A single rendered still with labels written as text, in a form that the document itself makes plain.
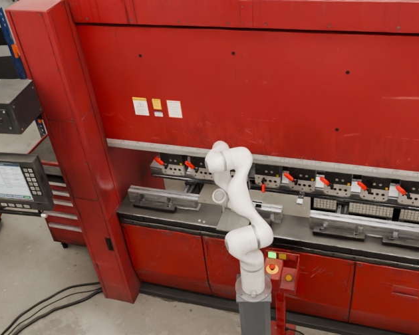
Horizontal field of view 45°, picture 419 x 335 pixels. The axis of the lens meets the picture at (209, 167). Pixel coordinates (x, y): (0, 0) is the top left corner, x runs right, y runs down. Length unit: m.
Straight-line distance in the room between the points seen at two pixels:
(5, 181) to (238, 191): 1.35
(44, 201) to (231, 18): 1.45
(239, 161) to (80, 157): 1.11
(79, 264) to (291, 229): 2.01
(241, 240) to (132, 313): 1.79
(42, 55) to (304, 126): 1.42
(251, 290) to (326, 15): 1.37
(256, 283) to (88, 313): 1.82
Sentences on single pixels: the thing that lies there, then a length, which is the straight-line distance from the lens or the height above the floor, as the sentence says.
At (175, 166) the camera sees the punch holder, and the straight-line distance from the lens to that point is 3.10.
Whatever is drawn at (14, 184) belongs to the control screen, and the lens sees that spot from 3.01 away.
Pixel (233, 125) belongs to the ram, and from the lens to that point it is 2.79.
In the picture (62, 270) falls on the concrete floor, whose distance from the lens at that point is 4.44.
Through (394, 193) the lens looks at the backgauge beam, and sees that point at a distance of 3.31.
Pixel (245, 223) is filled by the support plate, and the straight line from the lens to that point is 3.02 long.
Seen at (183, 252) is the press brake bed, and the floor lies 0.58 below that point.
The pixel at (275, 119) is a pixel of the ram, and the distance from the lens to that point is 2.71.
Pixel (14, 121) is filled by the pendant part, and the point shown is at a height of 1.84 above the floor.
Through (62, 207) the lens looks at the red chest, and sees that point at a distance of 4.15.
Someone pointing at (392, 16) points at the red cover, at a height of 2.23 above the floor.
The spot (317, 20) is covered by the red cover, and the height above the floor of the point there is 2.21.
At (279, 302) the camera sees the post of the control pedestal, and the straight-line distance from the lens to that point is 3.27.
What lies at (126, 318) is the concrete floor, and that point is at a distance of 3.96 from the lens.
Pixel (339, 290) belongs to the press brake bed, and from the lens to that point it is 3.37.
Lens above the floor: 3.10
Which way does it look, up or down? 37 degrees down
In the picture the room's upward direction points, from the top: 7 degrees counter-clockwise
